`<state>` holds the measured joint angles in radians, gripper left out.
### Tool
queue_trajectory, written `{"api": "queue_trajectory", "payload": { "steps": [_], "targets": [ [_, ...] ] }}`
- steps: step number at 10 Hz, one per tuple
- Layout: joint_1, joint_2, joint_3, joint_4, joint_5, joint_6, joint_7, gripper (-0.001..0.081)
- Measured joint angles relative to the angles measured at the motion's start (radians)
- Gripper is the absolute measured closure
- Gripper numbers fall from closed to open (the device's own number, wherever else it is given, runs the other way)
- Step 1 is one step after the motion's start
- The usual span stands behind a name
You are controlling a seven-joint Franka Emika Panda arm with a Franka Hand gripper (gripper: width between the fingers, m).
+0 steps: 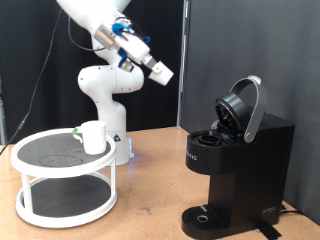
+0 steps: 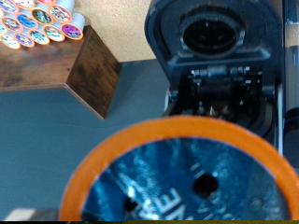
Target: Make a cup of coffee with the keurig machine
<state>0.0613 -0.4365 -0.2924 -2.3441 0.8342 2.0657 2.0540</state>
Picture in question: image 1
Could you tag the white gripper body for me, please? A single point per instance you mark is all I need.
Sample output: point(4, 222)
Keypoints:
point(133, 48)

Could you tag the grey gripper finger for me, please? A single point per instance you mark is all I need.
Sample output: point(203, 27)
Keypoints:
point(151, 62)

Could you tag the white mug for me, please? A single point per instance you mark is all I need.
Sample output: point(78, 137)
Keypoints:
point(95, 138)

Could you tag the black Keurig coffee machine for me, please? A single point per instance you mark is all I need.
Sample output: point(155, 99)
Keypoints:
point(253, 173)

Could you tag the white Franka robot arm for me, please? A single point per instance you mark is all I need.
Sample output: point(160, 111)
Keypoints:
point(110, 80)

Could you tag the silver vertical pole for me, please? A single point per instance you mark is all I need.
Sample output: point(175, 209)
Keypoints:
point(182, 66)

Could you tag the grey partition panel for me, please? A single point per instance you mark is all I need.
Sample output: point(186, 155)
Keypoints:
point(250, 50)

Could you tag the green tape piece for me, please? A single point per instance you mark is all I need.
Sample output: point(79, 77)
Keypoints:
point(75, 131)

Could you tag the black curtain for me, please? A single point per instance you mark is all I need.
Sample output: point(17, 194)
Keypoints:
point(10, 66)

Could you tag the white two-tier turntable shelf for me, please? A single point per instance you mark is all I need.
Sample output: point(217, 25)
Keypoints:
point(50, 146)

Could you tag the black tape strip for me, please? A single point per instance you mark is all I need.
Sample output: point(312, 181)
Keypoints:
point(270, 231)

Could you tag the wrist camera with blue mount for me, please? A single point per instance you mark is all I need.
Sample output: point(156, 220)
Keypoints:
point(126, 66)

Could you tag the grey frame post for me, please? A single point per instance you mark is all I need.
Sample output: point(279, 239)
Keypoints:
point(2, 116)

